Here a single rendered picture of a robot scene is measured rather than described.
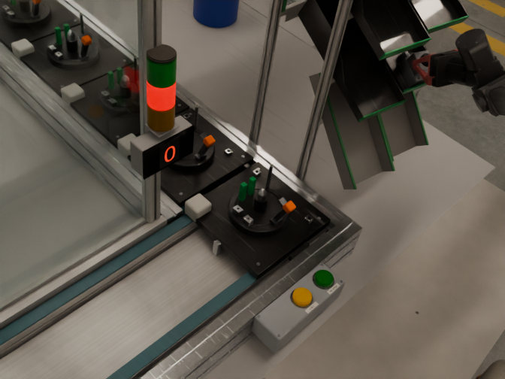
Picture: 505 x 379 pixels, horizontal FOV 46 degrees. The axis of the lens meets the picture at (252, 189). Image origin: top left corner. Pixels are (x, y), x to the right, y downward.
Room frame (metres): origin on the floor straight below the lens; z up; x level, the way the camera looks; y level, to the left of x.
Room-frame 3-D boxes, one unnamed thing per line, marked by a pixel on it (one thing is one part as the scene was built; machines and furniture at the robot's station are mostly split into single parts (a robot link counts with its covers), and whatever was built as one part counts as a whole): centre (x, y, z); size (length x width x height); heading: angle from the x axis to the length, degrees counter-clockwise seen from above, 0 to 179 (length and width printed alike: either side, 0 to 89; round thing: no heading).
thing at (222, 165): (1.04, 0.18, 1.01); 0.24 x 0.24 x 0.13; 52
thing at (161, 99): (0.81, 0.19, 1.33); 0.05 x 0.05 x 0.05
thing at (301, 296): (0.68, -0.14, 0.96); 0.04 x 0.04 x 0.02
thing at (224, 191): (0.88, -0.02, 0.96); 0.24 x 0.24 x 0.02; 52
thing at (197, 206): (0.87, 0.11, 0.97); 0.05 x 0.05 x 0.04; 52
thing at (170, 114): (0.81, 0.19, 1.28); 0.05 x 0.05 x 0.05
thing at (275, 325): (0.68, -0.14, 0.93); 0.21 x 0.07 x 0.06; 142
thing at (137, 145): (0.81, 0.19, 1.29); 0.12 x 0.05 x 0.25; 142
